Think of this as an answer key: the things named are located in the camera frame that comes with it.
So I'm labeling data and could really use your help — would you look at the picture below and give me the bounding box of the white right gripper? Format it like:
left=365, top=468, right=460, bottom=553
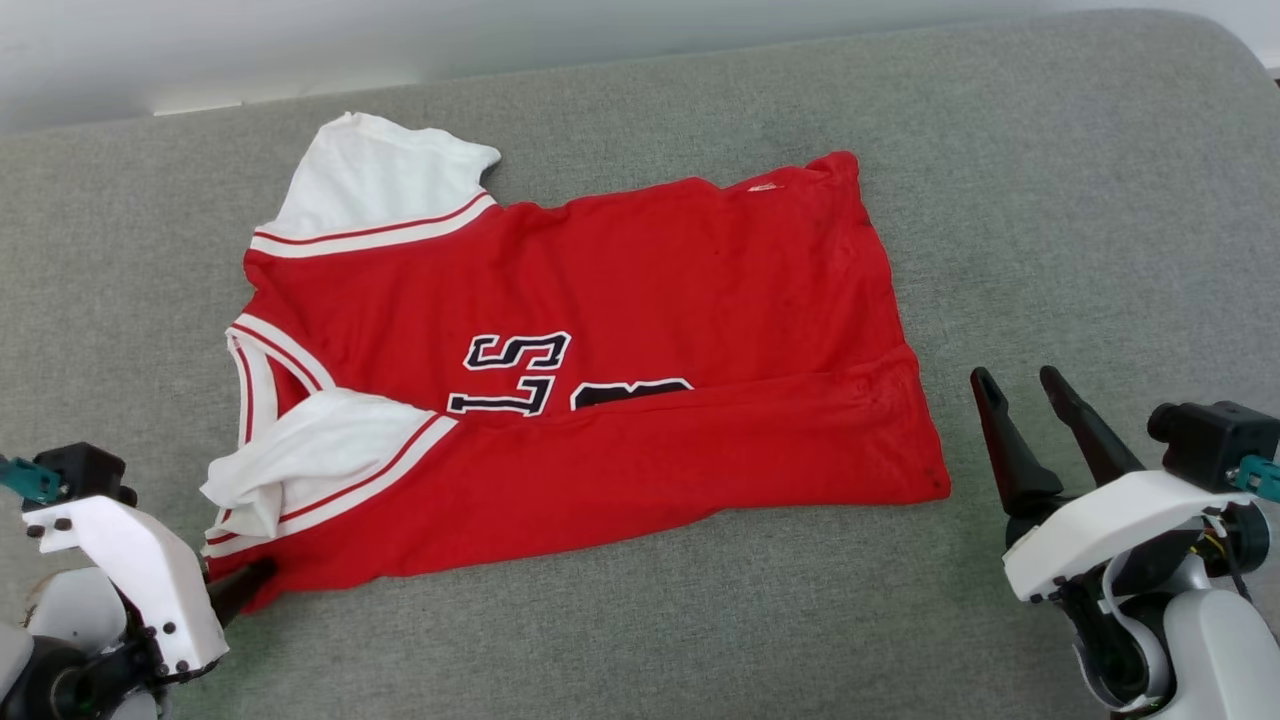
left=969, top=365, right=1227, bottom=603

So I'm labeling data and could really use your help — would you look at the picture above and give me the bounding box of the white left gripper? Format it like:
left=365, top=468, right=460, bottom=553
left=22, top=495, right=279, bottom=681

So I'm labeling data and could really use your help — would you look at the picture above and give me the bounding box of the red and white jersey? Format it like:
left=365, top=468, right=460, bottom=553
left=200, top=111, right=952, bottom=613

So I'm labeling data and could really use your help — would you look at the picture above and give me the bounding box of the teal right camera connector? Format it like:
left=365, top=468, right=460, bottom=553
left=1234, top=454, right=1280, bottom=504

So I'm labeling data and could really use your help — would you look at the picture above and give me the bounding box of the teal camera connector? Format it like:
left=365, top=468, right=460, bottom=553
left=1234, top=454, right=1280, bottom=504
left=0, top=456, right=63, bottom=505

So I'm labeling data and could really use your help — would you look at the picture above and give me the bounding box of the teal left camera connector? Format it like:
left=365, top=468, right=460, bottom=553
left=0, top=456, right=63, bottom=505

